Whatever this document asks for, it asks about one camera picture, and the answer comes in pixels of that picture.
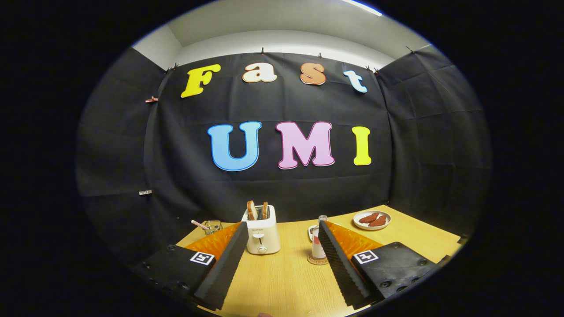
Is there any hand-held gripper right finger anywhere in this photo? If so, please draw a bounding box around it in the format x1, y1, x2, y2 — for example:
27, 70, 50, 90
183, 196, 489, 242
318, 220, 439, 309

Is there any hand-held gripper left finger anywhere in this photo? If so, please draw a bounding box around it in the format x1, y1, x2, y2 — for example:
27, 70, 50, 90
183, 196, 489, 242
132, 221, 249, 311

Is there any clear juice bottle red label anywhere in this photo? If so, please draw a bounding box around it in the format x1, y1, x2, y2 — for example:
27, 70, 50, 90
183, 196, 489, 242
312, 215, 329, 259

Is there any white oval plate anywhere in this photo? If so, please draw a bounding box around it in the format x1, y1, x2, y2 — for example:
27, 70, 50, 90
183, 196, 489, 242
353, 210, 392, 231

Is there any white toaster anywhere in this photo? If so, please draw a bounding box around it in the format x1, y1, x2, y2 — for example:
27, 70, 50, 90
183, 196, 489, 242
241, 205, 281, 255

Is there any wooden table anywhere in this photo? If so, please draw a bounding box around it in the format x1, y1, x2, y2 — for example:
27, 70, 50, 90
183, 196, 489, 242
176, 205, 463, 317

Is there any black backdrop cloth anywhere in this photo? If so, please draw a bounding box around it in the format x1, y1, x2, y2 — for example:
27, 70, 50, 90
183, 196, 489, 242
75, 44, 492, 265

